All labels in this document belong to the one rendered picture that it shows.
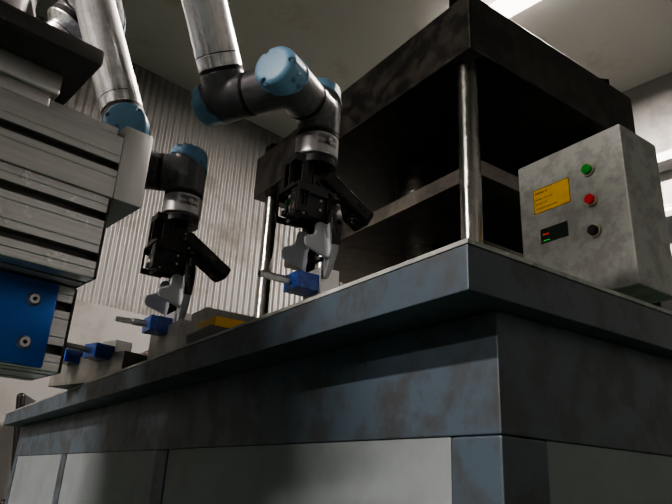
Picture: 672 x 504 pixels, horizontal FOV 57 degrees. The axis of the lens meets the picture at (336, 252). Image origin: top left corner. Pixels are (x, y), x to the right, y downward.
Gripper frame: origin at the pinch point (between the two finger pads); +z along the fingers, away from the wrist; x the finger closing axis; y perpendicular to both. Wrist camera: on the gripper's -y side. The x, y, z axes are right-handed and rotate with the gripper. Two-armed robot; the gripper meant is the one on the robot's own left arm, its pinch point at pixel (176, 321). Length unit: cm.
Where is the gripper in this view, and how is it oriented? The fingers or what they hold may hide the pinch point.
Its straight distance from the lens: 119.6
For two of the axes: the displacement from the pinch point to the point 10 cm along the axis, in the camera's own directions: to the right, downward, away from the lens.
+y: -8.2, -2.4, -5.2
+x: 5.7, -2.6, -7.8
